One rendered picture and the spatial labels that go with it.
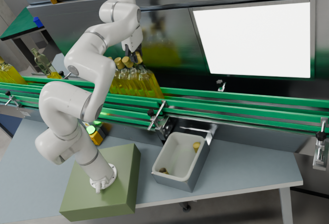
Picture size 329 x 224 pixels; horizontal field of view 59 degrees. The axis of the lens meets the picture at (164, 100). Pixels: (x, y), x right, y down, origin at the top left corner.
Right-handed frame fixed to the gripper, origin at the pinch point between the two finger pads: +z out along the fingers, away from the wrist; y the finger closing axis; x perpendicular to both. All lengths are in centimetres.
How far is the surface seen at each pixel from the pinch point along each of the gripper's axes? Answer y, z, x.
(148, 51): -12.0, 7.8, -1.4
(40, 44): -169, 196, -299
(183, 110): 4.3, 22.5, 22.5
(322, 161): 17, 11, 78
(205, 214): 13, 113, 38
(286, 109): -2, 12, 63
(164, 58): -11.9, 9.6, 6.8
